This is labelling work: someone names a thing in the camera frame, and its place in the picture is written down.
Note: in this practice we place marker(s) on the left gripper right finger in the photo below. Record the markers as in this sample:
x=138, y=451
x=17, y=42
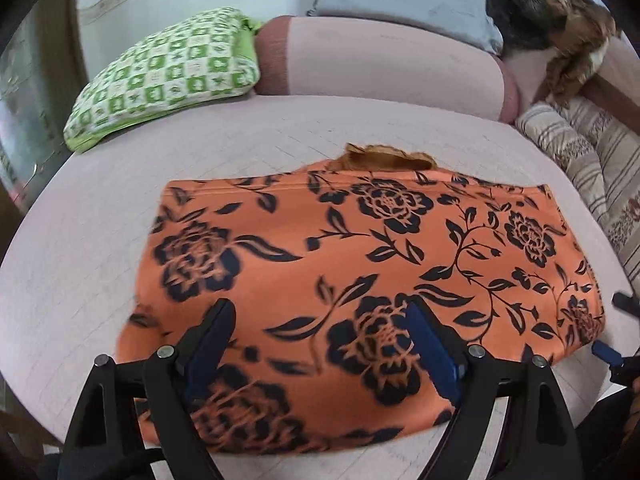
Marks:
x=537, y=438

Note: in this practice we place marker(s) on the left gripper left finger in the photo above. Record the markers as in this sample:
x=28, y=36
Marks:
x=132, y=415

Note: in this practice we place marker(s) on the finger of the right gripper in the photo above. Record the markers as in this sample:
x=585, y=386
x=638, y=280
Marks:
x=627, y=304
x=607, y=354

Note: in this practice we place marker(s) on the orange black floral garment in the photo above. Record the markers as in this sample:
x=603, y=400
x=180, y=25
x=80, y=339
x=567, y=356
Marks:
x=321, y=265

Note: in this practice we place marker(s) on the striped beige folded quilt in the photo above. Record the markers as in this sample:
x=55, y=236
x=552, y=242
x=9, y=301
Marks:
x=600, y=156

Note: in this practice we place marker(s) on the brown fur trimmed garment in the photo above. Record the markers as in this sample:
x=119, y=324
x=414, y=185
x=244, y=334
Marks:
x=577, y=31

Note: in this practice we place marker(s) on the pink bolster cushion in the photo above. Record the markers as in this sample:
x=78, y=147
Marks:
x=365, y=59

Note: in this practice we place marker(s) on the wooden glass panel door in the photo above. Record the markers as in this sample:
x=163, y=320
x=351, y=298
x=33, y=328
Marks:
x=42, y=73

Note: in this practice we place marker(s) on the green white patterned pillow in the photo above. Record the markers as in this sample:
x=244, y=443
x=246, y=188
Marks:
x=208, y=57

